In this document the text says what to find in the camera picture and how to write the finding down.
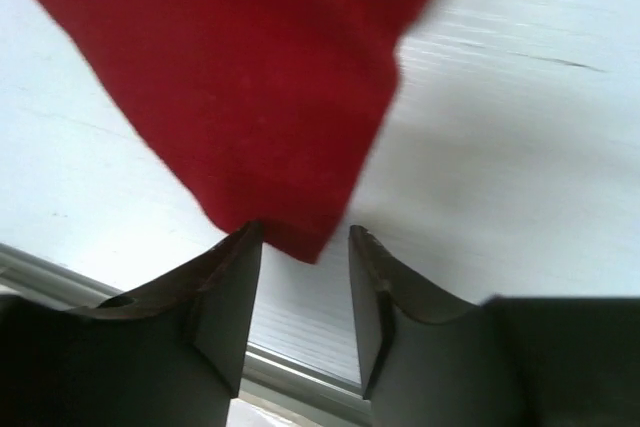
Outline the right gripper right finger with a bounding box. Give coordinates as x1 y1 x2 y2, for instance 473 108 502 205
349 226 639 426

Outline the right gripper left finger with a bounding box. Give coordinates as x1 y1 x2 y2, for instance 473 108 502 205
1 222 263 426

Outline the red t shirt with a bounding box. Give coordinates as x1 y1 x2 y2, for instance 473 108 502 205
38 0 428 263

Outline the aluminium front rail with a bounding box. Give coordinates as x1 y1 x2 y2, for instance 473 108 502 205
0 241 371 426

